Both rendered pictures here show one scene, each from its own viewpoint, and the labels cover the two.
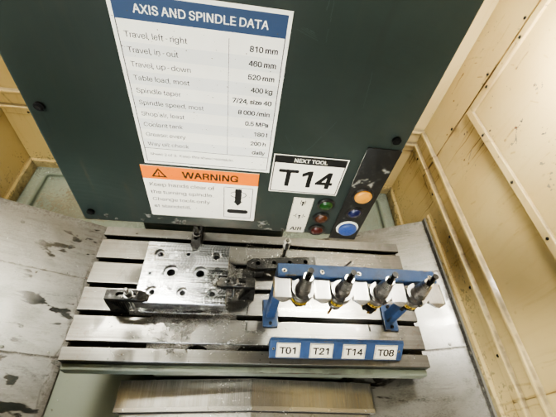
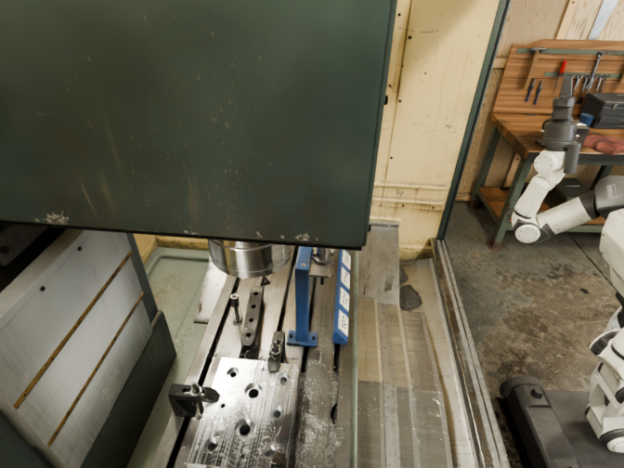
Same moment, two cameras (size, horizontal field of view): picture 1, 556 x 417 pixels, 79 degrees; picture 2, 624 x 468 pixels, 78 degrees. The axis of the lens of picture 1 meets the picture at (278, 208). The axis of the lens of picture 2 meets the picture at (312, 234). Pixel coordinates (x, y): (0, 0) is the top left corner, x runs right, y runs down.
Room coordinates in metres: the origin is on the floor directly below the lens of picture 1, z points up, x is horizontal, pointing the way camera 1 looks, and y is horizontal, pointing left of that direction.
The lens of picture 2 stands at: (0.24, 0.74, 1.96)
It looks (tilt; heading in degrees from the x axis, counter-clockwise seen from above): 37 degrees down; 285
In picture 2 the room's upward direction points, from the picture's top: 1 degrees clockwise
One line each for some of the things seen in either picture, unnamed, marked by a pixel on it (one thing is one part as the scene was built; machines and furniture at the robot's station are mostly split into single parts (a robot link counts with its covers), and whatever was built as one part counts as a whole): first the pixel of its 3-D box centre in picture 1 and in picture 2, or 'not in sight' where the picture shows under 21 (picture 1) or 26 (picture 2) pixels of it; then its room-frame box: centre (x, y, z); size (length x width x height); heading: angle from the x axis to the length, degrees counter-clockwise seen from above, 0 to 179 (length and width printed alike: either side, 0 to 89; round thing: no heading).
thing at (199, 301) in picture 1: (185, 275); (250, 413); (0.52, 0.27, 0.97); 0.29 x 0.23 x 0.05; 100
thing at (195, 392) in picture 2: (197, 237); (195, 398); (0.67, 0.27, 0.97); 0.13 x 0.03 x 0.15; 10
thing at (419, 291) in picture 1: (424, 288); not in sight; (0.49, -0.44, 1.26); 0.04 x 0.04 x 0.07
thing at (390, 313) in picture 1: (405, 301); not in sight; (0.55, -0.48, 1.05); 0.10 x 0.05 x 0.30; 10
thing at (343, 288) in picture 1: (346, 284); not in sight; (0.45, -0.22, 1.26); 0.04 x 0.04 x 0.07
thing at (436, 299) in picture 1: (433, 295); not in sight; (0.50, -0.49, 1.21); 0.07 x 0.05 x 0.01; 10
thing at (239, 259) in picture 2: not in sight; (250, 227); (0.50, 0.21, 1.54); 0.16 x 0.16 x 0.12
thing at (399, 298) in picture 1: (397, 294); not in sight; (0.48, -0.38, 1.21); 0.07 x 0.05 x 0.01; 10
